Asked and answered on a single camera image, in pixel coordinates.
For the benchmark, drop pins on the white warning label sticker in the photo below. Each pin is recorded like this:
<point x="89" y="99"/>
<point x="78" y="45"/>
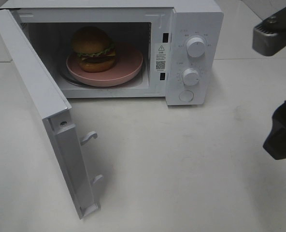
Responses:
<point x="160" y="55"/>

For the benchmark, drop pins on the round white door button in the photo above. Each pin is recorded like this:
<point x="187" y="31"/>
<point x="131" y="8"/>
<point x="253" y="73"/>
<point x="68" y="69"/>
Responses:
<point x="186" y="96"/>

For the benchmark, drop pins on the lower white timer knob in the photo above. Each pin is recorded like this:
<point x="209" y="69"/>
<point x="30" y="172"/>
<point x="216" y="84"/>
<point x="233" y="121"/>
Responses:
<point x="190" y="77"/>

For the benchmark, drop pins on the white microwave door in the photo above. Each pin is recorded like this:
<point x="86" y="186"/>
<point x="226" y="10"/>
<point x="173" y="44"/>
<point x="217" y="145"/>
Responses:
<point x="54" y="110"/>

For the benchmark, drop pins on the glass microwave turntable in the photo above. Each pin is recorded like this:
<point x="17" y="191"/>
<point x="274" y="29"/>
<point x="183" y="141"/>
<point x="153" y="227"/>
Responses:
<point x="141" y="80"/>

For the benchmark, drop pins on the upper white control knob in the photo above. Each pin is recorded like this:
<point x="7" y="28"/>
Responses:
<point x="195" y="46"/>

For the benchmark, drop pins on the pink round plate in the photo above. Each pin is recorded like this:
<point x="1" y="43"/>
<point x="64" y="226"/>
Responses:
<point x="128" y="64"/>

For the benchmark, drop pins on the white microwave oven body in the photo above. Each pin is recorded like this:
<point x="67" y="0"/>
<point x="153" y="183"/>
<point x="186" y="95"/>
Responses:
<point x="50" y="24"/>

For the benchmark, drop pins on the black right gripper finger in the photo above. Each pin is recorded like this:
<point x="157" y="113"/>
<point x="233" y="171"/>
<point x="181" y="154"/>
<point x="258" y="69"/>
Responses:
<point x="275" y="143"/>

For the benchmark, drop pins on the burger with lettuce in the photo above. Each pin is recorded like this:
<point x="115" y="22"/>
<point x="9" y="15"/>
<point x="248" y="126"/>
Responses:
<point x="94" y="49"/>

